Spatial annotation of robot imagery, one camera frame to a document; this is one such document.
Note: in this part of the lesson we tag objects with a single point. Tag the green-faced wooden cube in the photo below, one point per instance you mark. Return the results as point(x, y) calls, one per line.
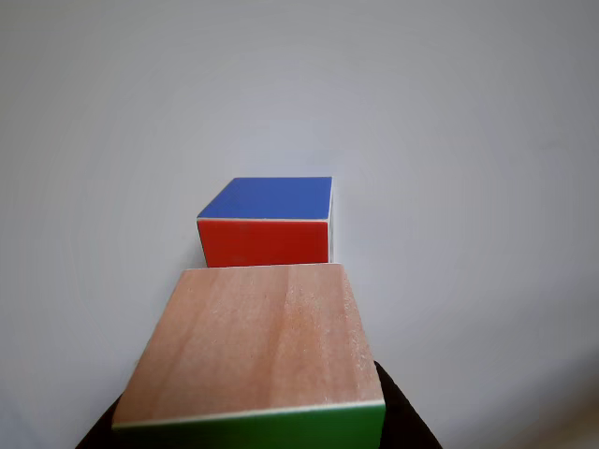
point(262, 337)

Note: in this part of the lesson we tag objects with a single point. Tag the red-faced marker cube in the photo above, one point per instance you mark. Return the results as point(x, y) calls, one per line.
point(264, 241)

